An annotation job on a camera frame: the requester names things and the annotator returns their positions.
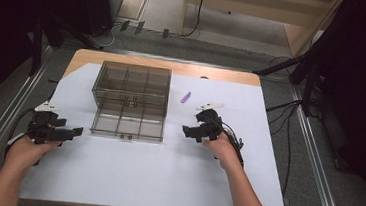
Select person's right hand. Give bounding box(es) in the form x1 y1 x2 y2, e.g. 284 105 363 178
199 129 247 173

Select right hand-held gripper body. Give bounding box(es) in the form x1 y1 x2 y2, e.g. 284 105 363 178
193 100 231 145

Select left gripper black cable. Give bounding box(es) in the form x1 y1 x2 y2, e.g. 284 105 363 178
3 105 38 163

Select metal floor rail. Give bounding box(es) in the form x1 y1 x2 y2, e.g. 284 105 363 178
278 83 359 206
0 42 53 202
101 46 297 82

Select black metal stand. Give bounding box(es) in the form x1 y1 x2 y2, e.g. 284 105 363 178
28 9 48 79

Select person's left hand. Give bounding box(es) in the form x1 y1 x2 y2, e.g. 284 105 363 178
3 133 63 178

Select black tripod stand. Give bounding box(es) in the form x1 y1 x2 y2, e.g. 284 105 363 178
250 45 325 118

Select white table sheet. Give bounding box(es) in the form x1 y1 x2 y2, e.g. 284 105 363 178
18 57 299 206

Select wooden table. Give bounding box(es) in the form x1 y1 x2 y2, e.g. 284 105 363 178
62 47 265 97

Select small purple plastic piece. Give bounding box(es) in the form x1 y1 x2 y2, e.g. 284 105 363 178
179 90 193 105

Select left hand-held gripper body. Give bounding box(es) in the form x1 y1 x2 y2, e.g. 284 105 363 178
26 100 71 148

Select clear compartment storage box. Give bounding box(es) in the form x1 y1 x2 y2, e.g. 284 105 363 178
87 59 173 145

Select white floor cable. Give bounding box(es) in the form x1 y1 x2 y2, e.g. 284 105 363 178
87 20 124 50

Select black hanging cable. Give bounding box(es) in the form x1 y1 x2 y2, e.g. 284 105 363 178
182 0 207 39

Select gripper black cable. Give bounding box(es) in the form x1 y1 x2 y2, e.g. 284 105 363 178
213 117 250 170
3 105 38 163

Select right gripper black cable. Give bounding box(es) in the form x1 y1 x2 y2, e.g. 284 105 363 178
213 117 250 170

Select black floor cables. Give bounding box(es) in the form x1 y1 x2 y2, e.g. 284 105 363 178
257 95 305 199

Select light wooden furniture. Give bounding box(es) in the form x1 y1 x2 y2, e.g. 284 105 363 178
177 0 344 62

